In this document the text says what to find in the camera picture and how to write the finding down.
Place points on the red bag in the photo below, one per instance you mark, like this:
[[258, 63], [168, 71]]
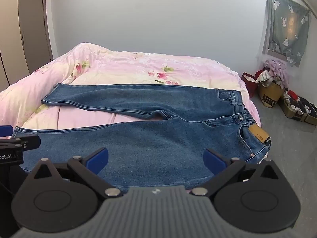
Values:
[[250, 85]]

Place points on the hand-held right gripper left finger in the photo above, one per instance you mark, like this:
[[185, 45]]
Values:
[[97, 160]]

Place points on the pile of clothes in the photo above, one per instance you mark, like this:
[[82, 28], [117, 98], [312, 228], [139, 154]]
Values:
[[275, 70]]

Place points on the cardboard box with clothes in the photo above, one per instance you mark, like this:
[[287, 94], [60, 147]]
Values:
[[297, 109]]

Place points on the pink floral quilt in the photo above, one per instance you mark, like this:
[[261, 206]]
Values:
[[123, 62]]

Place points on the beige wardrobe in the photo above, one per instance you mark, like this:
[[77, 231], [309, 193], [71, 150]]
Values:
[[7, 42]]

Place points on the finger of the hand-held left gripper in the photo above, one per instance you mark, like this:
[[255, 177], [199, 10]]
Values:
[[6, 131], [29, 142]]

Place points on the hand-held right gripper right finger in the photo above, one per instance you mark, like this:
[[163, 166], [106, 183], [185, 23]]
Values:
[[210, 160]]

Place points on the blue denim pants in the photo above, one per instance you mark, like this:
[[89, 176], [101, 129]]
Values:
[[148, 148]]

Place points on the green cactus print curtain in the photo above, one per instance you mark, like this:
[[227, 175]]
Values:
[[287, 24]]

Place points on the grey door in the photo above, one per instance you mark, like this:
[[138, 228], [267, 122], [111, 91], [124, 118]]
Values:
[[33, 29]]

